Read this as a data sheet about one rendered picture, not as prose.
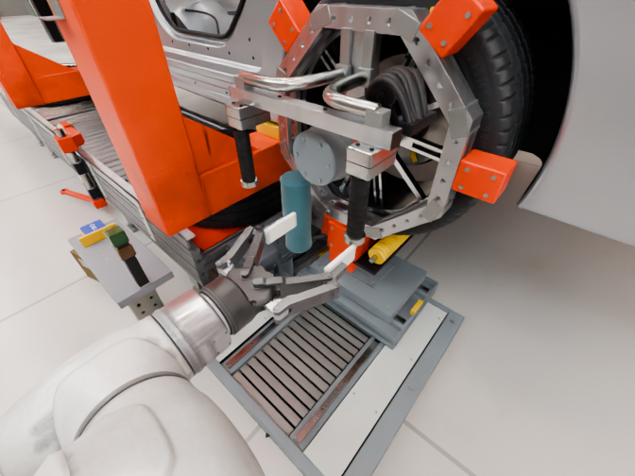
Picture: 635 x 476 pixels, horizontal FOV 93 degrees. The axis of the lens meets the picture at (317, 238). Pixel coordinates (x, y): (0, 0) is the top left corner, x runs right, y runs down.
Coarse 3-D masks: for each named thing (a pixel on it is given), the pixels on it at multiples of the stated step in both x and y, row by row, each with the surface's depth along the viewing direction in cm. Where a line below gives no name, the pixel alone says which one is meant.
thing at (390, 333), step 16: (320, 256) 142; (304, 272) 138; (432, 288) 130; (336, 304) 125; (352, 304) 124; (416, 304) 120; (352, 320) 123; (368, 320) 116; (384, 320) 118; (400, 320) 114; (384, 336) 114; (400, 336) 114
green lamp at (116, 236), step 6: (114, 228) 80; (120, 228) 80; (108, 234) 78; (114, 234) 78; (120, 234) 79; (126, 234) 80; (108, 240) 81; (114, 240) 79; (120, 240) 80; (126, 240) 81; (114, 246) 79
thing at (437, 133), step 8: (392, 56) 84; (400, 56) 83; (384, 64) 87; (392, 64) 86; (400, 64) 84; (424, 80) 82; (432, 96) 83; (440, 112) 83; (440, 120) 84; (424, 128) 88; (432, 128) 87; (440, 128) 86; (424, 136) 90; (432, 136) 88; (440, 136) 87; (440, 144) 88; (400, 152) 98; (408, 152) 96; (408, 160) 97; (424, 160) 93
